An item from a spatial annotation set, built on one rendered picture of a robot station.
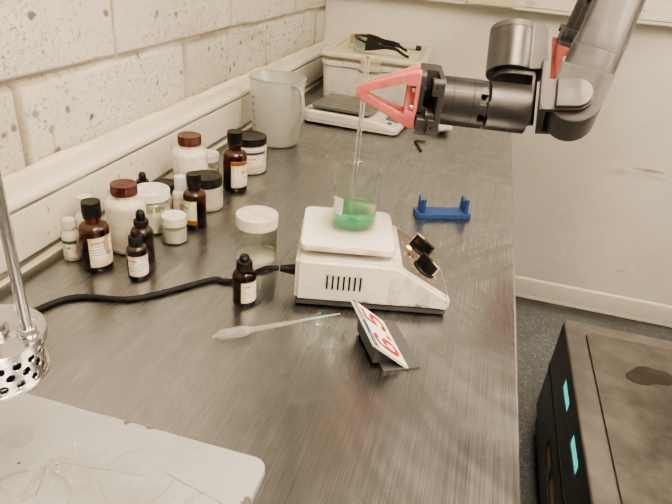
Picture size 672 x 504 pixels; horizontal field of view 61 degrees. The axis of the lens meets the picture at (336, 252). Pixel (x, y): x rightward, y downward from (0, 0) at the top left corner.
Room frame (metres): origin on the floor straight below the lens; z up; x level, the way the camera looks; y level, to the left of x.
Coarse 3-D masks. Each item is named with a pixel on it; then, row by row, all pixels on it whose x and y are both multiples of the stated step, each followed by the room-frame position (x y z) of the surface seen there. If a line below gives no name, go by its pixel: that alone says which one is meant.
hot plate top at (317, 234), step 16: (320, 208) 0.73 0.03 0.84; (304, 224) 0.67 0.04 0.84; (320, 224) 0.68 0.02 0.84; (384, 224) 0.70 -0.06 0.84; (304, 240) 0.63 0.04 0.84; (320, 240) 0.63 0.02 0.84; (336, 240) 0.64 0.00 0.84; (352, 240) 0.64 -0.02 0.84; (368, 240) 0.64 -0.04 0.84; (384, 240) 0.65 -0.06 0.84; (384, 256) 0.62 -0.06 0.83
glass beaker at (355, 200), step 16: (352, 160) 0.72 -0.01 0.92; (368, 160) 0.72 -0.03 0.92; (336, 176) 0.67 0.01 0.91; (352, 176) 0.65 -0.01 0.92; (368, 176) 0.71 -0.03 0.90; (336, 192) 0.67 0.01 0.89; (352, 192) 0.66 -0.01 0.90; (368, 192) 0.66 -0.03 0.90; (336, 208) 0.67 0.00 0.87; (352, 208) 0.66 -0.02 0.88; (368, 208) 0.66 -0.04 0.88; (336, 224) 0.66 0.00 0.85; (352, 224) 0.65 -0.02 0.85; (368, 224) 0.66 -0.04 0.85
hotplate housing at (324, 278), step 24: (288, 264) 0.66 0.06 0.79; (312, 264) 0.61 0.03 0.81; (336, 264) 0.62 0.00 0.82; (360, 264) 0.62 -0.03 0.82; (384, 264) 0.62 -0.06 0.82; (312, 288) 0.61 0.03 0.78; (336, 288) 0.61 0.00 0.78; (360, 288) 0.61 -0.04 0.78; (384, 288) 0.62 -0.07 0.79; (408, 288) 0.62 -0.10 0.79; (432, 288) 0.62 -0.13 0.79; (432, 312) 0.62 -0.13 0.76
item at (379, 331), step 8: (368, 312) 0.58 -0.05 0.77; (368, 320) 0.55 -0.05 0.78; (376, 320) 0.57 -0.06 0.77; (376, 328) 0.54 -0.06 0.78; (384, 328) 0.57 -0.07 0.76; (376, 336) 0.52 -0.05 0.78; (384, 336) 0.54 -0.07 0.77; (384, 344) 0.51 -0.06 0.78; (392, 344) 0.54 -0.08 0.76; (392, 352) 0.51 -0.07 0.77; (400, 360) 0.51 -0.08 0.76
